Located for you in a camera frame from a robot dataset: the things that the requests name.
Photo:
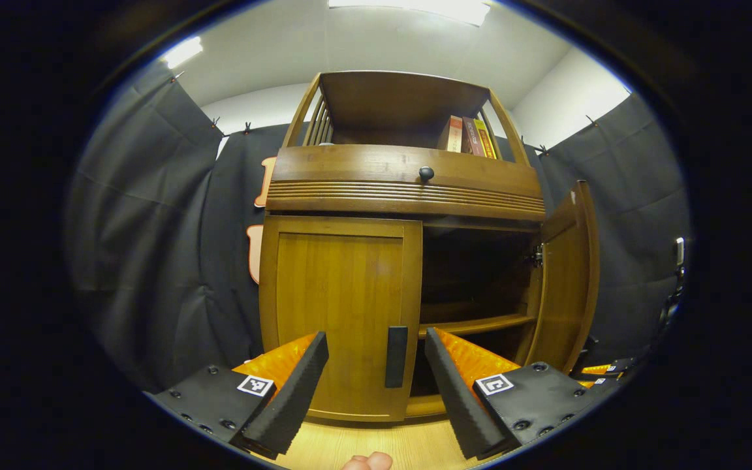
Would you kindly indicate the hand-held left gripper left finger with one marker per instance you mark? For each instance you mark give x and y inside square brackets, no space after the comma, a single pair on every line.
[294,391]

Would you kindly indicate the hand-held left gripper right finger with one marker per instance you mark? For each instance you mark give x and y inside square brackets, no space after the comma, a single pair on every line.
[454,398]

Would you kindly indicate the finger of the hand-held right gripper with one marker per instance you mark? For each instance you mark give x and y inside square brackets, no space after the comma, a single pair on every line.
[621,365]

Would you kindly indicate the wooden cabinet door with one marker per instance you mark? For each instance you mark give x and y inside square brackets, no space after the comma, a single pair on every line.
[343,294]
[568,281]

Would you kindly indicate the wooden double-door shoe cabinet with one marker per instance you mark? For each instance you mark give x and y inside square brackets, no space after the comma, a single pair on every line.
[389,104]

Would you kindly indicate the wooden cabinet shelf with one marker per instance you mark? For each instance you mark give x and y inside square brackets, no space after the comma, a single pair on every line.
[480,324]

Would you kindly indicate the black backdrop cloth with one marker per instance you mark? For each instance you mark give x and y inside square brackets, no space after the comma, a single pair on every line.
[154,228]

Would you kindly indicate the wooden drawer with black knob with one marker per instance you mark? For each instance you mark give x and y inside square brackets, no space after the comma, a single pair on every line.
[363,173]

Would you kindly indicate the yellow book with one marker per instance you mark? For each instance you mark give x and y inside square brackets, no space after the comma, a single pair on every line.
[485,140]

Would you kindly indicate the dark brown book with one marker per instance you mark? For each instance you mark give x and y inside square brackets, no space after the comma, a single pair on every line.
[472,137]

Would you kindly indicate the tan and red book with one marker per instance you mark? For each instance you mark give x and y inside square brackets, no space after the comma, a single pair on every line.
[453,134]

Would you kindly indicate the narrow ceiling light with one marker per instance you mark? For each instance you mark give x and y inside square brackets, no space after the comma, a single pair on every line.
[182,52]

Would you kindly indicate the large ceiling light panel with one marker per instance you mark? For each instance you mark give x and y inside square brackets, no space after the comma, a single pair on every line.
[415,8]

